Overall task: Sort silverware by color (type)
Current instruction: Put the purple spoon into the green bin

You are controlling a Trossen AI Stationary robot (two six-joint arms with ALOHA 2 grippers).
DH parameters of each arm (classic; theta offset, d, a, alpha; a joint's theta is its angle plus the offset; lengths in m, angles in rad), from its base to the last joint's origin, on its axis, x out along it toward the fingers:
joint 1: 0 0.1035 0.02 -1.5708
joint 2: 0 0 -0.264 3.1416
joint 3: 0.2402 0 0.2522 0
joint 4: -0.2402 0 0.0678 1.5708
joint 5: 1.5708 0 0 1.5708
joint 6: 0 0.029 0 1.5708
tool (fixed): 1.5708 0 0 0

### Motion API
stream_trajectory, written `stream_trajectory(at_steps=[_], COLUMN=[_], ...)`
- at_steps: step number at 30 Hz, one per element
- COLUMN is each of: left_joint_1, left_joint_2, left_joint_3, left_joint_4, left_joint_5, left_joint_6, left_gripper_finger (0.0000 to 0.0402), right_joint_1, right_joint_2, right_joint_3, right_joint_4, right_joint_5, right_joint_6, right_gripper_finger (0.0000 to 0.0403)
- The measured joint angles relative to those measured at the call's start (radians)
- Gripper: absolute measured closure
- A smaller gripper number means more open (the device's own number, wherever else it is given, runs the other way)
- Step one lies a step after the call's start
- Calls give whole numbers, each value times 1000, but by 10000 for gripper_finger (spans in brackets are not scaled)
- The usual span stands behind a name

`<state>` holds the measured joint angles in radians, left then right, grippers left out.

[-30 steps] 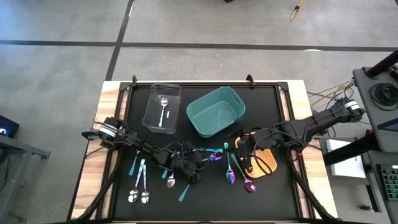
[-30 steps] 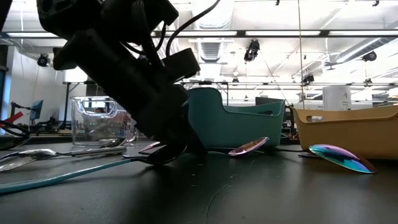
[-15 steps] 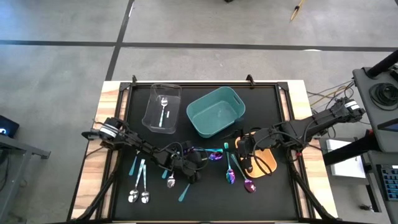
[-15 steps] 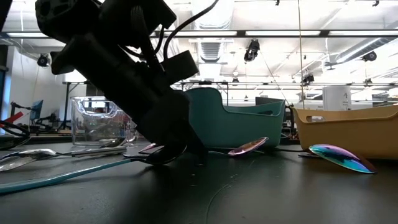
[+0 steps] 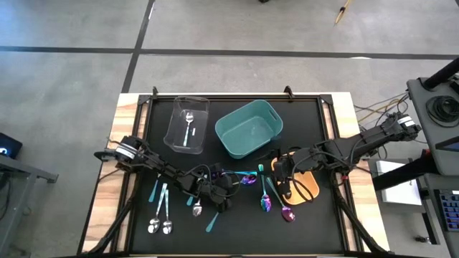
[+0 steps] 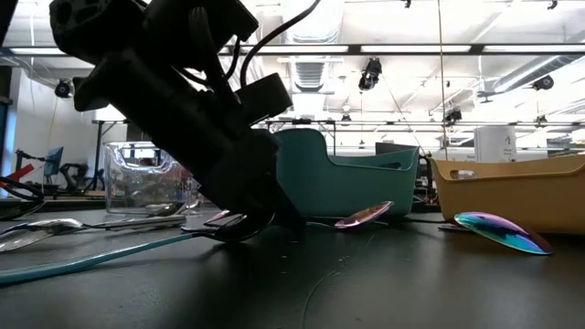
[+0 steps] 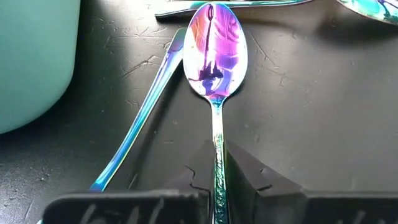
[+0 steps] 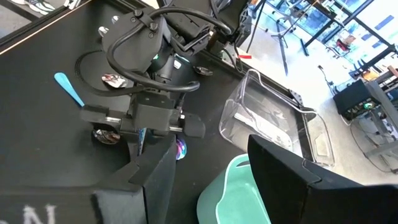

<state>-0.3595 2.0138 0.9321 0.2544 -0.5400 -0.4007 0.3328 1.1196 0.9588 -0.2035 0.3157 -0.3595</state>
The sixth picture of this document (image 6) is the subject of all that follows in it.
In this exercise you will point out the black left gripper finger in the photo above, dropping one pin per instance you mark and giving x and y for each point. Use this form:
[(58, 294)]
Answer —
[(242, 192), (283, 183)]

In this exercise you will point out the iridescent rainbow spoon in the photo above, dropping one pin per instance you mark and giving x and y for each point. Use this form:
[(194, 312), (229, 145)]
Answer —
[(365, 215), (503, 230), (219, 217)]

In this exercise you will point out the teal plastic bin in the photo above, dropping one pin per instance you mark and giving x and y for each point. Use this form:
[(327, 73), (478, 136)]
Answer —
[(347, 187)]

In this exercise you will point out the silver spoon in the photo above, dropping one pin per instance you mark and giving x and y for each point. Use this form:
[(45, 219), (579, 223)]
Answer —
[(55, 226), (18, 242)]

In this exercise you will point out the orange plastic bin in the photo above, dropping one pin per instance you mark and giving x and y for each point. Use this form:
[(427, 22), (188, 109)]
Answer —
[(512, 196)]

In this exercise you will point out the black background robot arm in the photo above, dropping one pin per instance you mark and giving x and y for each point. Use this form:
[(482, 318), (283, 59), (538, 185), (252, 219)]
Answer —
[(75, 176)]

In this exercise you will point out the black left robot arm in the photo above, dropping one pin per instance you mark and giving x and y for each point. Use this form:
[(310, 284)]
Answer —
[(100, 23)]

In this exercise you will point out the clear plastic bin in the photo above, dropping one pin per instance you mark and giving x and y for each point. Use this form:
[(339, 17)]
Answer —
[(132, 183)]

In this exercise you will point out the black monitor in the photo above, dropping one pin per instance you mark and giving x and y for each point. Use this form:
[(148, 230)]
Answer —
[(393, 148)]

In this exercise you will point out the blue background monitor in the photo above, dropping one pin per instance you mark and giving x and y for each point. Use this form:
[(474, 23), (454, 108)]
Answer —
[(55, 160)]

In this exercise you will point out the black table mat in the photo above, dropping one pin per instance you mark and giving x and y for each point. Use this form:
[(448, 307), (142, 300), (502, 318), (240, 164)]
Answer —
[(365, 283)]

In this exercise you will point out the white trash bin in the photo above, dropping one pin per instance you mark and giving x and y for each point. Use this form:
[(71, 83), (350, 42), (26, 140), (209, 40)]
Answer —
[(496, 146)]

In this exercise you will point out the overhead light bar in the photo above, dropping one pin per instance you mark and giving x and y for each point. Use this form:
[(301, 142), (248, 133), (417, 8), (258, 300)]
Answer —
[(477, 49)]

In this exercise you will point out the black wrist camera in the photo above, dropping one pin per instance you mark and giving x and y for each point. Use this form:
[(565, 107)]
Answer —
[(265, 98)]

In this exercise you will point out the black overhead camera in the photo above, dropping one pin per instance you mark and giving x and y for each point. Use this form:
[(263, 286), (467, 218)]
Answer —
[(371, 73)]

